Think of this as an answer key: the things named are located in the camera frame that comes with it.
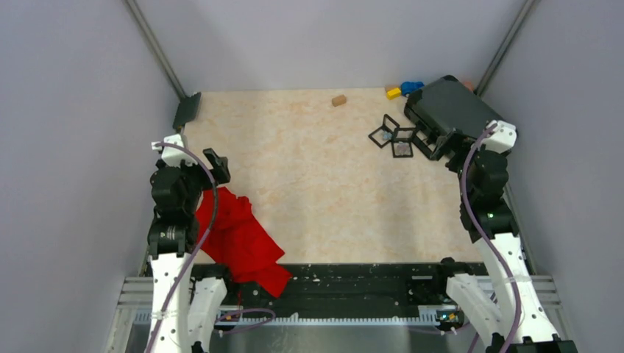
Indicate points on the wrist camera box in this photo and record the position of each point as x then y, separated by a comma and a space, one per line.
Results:
502, 138
171, 156

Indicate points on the dark grey carrying case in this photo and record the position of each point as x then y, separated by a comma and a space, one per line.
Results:
446, 107

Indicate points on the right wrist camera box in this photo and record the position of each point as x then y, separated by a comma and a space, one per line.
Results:
502, 138

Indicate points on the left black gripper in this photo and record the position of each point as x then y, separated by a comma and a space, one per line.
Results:
219, 163

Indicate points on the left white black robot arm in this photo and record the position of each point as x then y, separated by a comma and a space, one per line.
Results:
184, 307

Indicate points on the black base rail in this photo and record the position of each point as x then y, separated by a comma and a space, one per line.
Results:
339, 293

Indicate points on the red t-shirt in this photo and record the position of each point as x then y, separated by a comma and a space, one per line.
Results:
238, 241

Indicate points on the open black brooch box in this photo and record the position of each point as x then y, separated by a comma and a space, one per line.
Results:
383, 135

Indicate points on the yellow toy block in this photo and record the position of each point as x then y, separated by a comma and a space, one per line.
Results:
393, 93

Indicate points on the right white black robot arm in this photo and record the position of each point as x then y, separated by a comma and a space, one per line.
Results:
512, 318

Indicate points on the tan toy block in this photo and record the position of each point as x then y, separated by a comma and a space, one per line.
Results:
391, 87

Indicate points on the black corner bracket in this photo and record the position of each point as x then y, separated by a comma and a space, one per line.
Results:
187, 111

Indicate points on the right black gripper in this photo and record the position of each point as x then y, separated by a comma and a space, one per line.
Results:
457, 141

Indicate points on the brown wooden block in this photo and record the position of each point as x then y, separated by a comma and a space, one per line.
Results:
338, 100

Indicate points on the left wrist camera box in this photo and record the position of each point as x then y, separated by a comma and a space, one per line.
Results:
171, 156

